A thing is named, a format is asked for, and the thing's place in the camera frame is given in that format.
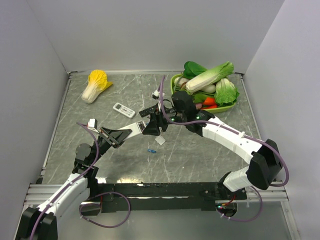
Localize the white radish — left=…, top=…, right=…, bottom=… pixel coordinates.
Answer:
left=201, top=84, right=216, bottom=94

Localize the white grey-faced remote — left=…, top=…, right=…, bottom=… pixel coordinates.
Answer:
left=118, top=120, right=147, bottom=141

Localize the aluminium frame rail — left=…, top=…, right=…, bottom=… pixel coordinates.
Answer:
left=23, top=181, right=290, bottom=206

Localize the white battery cover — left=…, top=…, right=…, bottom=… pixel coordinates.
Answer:
left=155, top=135, right=166, bottom=145

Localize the green plastic basket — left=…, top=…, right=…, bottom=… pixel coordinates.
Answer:
left=170, top=73, right=237, bottom=114

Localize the yellow napa cabbage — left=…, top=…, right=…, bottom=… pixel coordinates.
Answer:
left=81, top=69, right=113, bottom=104

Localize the white air conditioner remote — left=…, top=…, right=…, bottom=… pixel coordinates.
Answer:
left=112, top=102, right=136, bottom=119

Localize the white garlic bulb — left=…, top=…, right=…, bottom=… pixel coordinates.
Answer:
left=173, top=77, right=189, bottom=87

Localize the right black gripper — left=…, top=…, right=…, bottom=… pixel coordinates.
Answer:
left=142, top=102, right=186, bottom=136

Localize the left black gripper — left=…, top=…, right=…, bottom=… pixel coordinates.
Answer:
left=89, top=126, right=132, bottom=165

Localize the green bok choy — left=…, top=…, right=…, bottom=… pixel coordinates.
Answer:
left=214, top=78, right=239, bottom=107

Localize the purple onion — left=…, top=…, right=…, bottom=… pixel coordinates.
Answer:
left=195, top=103, right=202, bottom=110

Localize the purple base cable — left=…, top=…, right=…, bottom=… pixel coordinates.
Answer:
left=216, top=186, right=263, bottom=222
left=79, top=191, right=132, bottom=228

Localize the orange carrot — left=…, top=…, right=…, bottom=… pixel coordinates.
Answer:
left=202, top=97, right=216, bottom=106

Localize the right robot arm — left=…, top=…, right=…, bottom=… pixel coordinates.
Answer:
left=139, top=91, right=283, bottom=199

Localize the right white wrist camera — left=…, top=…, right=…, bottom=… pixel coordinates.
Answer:
left=152, top=90, right=161, bottom=100

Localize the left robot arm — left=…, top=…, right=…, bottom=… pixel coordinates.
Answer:
left=15, top=127, right=133, bottom=240

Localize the brown mushroom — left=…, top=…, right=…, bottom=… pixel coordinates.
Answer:
left=180, top=81, right=187, bottom=90

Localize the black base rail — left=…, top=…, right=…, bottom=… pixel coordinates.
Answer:
left=88, top=182, right=247, bottom=213

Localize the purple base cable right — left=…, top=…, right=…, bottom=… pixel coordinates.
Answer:
left=216, top=186, right=263, bottom=222

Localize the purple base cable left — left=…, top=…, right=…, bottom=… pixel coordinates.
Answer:
left=79, top=191, right=132, bottom=228

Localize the long green napa cabbage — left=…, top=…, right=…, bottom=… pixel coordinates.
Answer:
left=185, top=61, right=234, bottom=93

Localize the dark green spinach leaf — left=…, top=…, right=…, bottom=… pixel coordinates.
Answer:
left=183, top=61, right=207, bottom=80

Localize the black slim remote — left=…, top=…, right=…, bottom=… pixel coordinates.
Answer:
left=139, top=104, right=159, bottom=118

